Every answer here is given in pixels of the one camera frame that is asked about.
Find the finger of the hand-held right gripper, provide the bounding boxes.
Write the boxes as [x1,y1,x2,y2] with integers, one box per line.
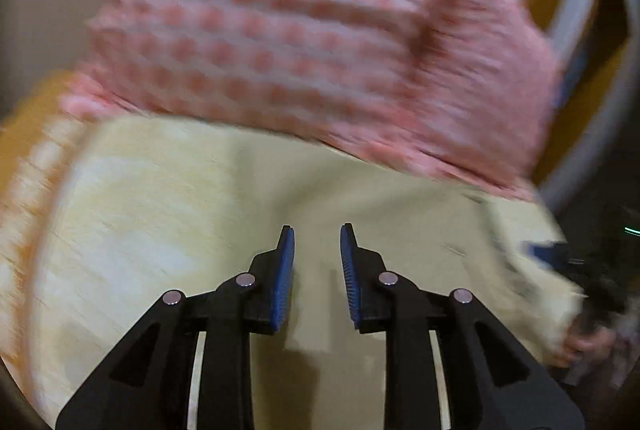
[526,240,571,272]

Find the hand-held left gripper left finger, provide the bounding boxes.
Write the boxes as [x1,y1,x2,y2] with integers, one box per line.
[55,224,296,430]

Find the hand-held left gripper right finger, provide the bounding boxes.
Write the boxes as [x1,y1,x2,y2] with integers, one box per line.
[340,222,586,430]

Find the cream pants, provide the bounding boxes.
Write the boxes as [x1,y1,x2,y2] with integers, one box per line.
[27,114,587,430]

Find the person's right hand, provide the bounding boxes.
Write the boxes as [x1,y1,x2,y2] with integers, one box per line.
[559,324,621,368]

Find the pink checkered blanket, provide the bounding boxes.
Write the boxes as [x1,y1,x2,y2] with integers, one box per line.
[59,0,568,205]

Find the orange fringed mat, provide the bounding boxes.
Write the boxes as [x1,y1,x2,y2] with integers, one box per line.
[0,70,93,361]

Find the white curved rail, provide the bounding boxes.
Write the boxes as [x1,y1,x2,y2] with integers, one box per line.
[542,0,640,211]

